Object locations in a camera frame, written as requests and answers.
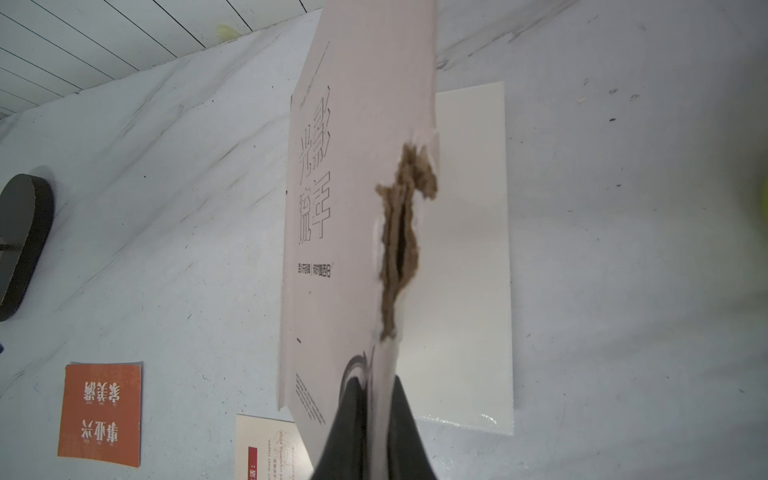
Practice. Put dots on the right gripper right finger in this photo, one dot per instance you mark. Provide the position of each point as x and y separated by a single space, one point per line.
407 458

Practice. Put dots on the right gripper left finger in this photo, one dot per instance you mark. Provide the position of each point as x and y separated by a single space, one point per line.
344 455

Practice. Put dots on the cream card red stripe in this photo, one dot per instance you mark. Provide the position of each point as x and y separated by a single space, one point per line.
268 449

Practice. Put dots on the metal jewelry stand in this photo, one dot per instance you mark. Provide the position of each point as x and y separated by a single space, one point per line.
27 214

